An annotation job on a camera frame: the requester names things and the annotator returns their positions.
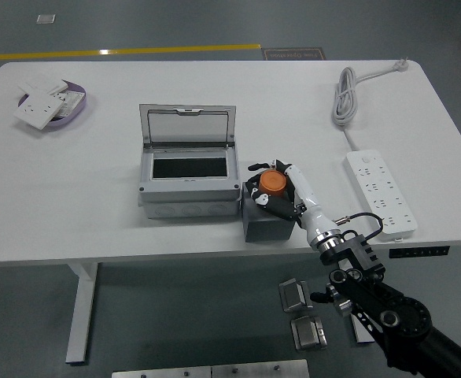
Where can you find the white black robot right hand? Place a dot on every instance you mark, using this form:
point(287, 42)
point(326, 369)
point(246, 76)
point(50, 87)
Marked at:
point(311, 212)

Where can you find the orange cylinder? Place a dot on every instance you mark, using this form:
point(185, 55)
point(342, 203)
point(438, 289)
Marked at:
point(274, 182)

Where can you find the grey box with clear flap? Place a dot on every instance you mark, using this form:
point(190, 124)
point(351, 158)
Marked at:
point(187, 197)

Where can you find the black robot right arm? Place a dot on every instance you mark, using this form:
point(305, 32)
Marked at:
point(403, 315)

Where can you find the grey cube with round hole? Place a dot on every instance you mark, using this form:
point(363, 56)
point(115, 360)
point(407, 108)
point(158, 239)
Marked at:
point(268, 232)

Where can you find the white power strip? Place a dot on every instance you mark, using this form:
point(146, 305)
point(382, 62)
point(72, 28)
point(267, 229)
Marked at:
point(380, 193)

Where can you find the metal clamp block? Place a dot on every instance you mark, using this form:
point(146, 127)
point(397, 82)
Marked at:
point(293, 295)
point(307, 334)

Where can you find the black table control panel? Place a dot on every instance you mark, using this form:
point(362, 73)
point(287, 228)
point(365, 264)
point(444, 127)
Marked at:
point(419, 252)

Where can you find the dark floor sign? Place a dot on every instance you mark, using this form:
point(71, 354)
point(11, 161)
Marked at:
point(294, 54)

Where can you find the metal plate with screws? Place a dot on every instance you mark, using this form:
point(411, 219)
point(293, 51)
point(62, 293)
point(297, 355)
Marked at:
point(159, 373)
point(260, 369)

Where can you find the yellow floor tape line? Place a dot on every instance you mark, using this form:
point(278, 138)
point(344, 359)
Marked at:
point(136, 50)

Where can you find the purple oval tray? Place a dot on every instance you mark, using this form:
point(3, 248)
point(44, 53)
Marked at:
point(75, 114)

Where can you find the white printed card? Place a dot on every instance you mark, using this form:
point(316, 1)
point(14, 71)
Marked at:
point(72, 100)

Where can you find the square metal floor plate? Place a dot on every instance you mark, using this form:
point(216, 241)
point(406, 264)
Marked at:
point(46, 19)

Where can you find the white wall socket panel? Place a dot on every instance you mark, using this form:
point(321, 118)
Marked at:
point(37, 108)

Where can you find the white wall switch panel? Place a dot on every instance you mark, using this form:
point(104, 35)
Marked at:
point(41, 83)

